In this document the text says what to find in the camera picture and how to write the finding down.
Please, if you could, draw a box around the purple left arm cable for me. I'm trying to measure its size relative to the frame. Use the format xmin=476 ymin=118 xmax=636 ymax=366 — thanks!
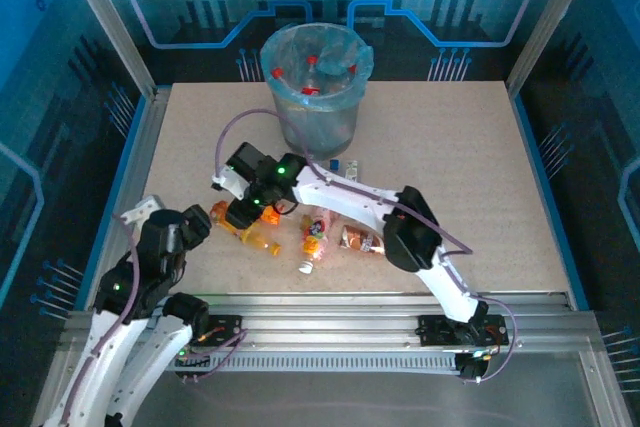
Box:
xmin=49 ymin=214 xmax=250 ymax=427

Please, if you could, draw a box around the black controller board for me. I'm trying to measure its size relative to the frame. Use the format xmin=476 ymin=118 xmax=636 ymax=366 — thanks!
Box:
xmin=455 ymin=352 xmax=494 ymax=382
xmin=172 ymin=346 xmax=211 ymax=379

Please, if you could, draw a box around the blue plastic bin liner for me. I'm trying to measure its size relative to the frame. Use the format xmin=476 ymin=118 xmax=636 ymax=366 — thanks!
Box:
xmin=259 ymin=21 xmax=376 ymax=113

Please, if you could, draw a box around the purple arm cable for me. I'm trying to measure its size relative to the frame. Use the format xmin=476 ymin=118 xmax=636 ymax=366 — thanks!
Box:
xmin=49 ymin=214 xmax=250 ymax=427
xmin=213 ymin=109 xmax=521 ymax=384

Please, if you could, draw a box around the orange juice bottle yellow label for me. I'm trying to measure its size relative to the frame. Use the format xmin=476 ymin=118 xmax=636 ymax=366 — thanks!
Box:
xmin=209 ymin=200 xmax=282 ymax=257

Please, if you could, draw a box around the grey slotted cable duct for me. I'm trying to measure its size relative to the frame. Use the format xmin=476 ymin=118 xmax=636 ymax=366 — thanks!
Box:
xmin=164 ymin=349 xmax=466 ymax=374

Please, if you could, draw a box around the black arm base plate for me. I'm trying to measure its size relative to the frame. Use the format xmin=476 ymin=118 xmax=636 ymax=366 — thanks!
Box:
xmin=416 ymin=314 xmax=510 ymax=348
xmin=199 ymin=314 xmax=245 ymax=349

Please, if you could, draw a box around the brown label tea bottle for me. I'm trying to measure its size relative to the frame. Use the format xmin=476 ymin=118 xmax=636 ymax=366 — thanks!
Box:
xmin=339 ymin=224 xmax=389 ymax=256

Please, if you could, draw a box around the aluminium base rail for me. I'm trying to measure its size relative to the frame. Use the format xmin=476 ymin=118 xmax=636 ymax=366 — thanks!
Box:
xmin=62 ymin=291 xmax=599 ymax=353

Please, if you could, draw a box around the aluminium frame post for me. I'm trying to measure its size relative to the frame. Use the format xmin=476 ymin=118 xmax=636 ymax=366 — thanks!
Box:
xmin=504 ymin=0 xmax=604 ymax=94
xmin=53 ymin=0 xmax=162 ymax=101

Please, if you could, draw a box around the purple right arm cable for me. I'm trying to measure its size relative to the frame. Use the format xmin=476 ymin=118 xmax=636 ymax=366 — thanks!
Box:
xmin=213 ymin=109 xmax=521 ymax=384

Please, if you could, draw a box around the metal mesh waste bin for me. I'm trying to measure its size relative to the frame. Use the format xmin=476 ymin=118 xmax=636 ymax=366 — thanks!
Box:
xmin=269 ymin=91 xmax=362 ymax=158

